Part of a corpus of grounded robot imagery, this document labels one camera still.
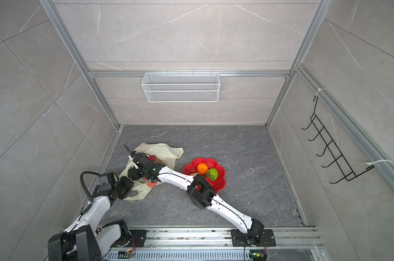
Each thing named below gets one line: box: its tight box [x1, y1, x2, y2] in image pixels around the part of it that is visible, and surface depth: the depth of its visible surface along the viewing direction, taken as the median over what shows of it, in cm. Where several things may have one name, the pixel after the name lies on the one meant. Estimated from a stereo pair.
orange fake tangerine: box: [197, 162, 209, 175], surface depth 94 cm
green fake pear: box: [205, 168, 219, 182], surface depth 90 cm
